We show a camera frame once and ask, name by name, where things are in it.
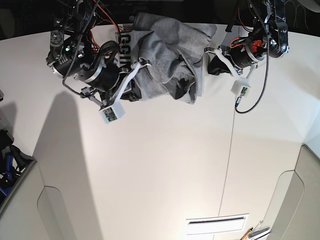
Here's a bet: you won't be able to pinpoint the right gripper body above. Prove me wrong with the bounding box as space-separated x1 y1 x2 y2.
79 59 151 108

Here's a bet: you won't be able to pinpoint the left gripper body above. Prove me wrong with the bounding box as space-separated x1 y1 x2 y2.
204 46 258 80

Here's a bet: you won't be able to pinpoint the grey T-shirt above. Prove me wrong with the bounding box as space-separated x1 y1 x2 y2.
128 12 217 104

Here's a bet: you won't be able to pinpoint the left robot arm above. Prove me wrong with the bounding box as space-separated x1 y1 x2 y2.
219 0 289 75

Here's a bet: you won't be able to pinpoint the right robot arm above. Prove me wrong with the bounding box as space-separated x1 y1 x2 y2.
46 0 142 108

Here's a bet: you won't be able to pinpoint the grey bin left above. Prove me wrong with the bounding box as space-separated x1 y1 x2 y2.
0 145 37 213

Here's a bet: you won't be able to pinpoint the blue tool in bin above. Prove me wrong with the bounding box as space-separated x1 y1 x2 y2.
0 152 15 197

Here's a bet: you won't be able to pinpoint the grey panel right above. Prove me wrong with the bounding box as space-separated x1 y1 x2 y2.
260 145 320 240

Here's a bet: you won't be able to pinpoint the tools at bottom edge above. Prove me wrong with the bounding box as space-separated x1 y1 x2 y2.
240 221 271 240

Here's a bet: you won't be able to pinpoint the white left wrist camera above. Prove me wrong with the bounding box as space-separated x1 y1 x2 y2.
231 77 251 97

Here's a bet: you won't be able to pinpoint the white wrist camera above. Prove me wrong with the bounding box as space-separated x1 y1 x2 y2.
231 77 251 97
99 102 125 124

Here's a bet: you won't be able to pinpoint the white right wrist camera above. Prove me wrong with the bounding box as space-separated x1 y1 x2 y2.
99 102 125 124

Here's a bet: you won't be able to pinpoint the white cable loop background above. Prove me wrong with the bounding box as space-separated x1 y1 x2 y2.
284 0 310 30

